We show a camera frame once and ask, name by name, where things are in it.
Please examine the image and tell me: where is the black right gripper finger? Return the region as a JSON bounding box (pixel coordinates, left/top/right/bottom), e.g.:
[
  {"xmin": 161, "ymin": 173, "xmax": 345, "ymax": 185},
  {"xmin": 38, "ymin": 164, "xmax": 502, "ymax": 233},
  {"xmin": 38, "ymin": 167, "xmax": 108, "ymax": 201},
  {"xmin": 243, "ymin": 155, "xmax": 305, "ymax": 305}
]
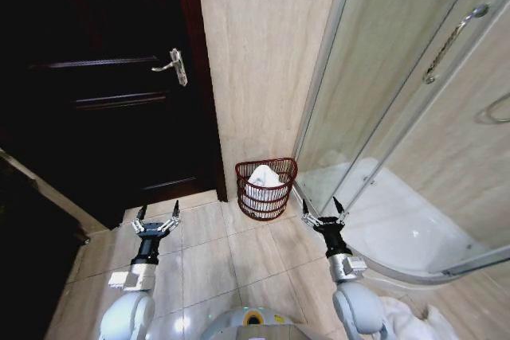
[
  {"xmin": 332, "ymin": 196, "xmax": 348, "ymax": 225},
  {"xmin": 300, "ymin": 198, "xmax": 320, "ymax": 230}
]

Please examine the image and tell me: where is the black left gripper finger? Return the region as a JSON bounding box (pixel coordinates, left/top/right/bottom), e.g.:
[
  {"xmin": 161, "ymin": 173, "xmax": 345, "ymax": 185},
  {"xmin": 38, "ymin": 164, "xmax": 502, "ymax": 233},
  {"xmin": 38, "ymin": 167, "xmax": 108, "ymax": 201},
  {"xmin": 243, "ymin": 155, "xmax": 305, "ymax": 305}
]
[
  {"xmin": 131, "ymin": 205, "xmax": 148, "ymax": 235},
  {"xmin": 160, "ymin": 199, "xmax": 182, "ymax": 234}
]

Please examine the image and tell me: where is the dark red wicker hamper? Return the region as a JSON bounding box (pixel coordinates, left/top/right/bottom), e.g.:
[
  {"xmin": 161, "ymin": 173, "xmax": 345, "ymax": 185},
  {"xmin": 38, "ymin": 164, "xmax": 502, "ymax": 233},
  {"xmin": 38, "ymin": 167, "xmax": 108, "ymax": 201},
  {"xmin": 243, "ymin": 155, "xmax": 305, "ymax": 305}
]
[{"xmin": 234, "ymin": 157, "xmax": 299, "ymax": 221}]

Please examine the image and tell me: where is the white towel in hamper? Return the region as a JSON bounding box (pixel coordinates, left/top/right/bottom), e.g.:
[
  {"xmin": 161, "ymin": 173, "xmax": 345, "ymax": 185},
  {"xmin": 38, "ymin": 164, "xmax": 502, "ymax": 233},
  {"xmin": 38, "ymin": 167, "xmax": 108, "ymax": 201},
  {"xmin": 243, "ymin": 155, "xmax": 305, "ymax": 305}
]
[{"xmin": 243, "ymin": 164, "xmax": 288, "ymax": 212}]

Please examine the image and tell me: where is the white crumpled used towel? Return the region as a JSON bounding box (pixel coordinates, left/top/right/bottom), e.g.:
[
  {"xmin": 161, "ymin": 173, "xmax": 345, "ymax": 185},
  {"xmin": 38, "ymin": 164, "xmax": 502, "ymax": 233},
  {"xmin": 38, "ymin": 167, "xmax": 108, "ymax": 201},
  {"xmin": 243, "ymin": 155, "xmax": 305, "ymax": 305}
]
[{"xmin": 378, "ymin": 295, "xmax": 465, "ymax": 340}]

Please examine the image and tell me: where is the white shower tray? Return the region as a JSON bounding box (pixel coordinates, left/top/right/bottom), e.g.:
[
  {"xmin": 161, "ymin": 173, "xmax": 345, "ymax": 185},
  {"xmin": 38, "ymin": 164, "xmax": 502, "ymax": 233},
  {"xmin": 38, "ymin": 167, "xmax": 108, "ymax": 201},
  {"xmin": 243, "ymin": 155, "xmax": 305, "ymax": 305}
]
[{"xmin": 296, "ymin": 156, "xmax": 489, "ymax": 286}]

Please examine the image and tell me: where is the dark cabinet with pale edge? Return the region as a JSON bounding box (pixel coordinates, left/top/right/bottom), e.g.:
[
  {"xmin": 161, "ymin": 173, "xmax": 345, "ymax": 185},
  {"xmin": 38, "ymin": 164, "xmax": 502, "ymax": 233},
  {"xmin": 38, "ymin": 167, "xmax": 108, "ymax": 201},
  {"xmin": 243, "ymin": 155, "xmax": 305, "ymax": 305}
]
[{"xmin": 0, "ymin": 147, "xmax": 91, "ymax": 340}]

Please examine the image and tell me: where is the white robot front shell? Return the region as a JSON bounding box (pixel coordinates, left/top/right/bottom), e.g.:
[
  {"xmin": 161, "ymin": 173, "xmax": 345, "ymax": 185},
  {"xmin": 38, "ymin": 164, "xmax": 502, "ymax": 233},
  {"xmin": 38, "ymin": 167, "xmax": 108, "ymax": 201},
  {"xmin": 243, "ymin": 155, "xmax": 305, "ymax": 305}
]
[{"xmin": 198, "ymin": 306, "xmax": 306, "ymax": 340}]

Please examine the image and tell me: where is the dark wooden door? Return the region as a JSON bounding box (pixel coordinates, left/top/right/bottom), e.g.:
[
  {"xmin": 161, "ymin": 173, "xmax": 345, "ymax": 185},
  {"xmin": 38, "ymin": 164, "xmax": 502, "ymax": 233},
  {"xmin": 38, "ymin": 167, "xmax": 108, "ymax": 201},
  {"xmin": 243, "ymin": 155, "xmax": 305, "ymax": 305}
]
[{"xmin": 0, "ymin": 0, "xmax": 229, "ymax": 232}]

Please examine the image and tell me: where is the glass shower enclosure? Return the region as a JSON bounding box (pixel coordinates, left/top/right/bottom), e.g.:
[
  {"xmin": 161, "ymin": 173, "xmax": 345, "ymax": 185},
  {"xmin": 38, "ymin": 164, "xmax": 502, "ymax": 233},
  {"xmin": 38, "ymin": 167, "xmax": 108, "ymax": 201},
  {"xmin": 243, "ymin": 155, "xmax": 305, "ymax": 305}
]
[{"xmin": 293, "ymin": 0, "xmax": 510, "ymax": 277}]

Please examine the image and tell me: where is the silver door lever handle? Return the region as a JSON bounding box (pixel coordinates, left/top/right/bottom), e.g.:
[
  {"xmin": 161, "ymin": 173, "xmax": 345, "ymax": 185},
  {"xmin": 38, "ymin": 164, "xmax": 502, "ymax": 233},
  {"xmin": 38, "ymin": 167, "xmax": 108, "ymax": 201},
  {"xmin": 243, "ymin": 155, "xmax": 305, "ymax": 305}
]
[{"xmin": 151, "ymin": 48, "xmax": 188, "ymax": 88}]

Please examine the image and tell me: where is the chrome shower door handle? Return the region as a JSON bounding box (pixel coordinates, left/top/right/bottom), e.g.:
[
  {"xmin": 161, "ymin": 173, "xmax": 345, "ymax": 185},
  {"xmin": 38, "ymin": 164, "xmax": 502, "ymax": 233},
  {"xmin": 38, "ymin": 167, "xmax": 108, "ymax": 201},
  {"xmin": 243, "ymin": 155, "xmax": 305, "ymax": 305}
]
[{"xmin": 422, "ymin": 3, "xmax": 491, "ymax": 85}]

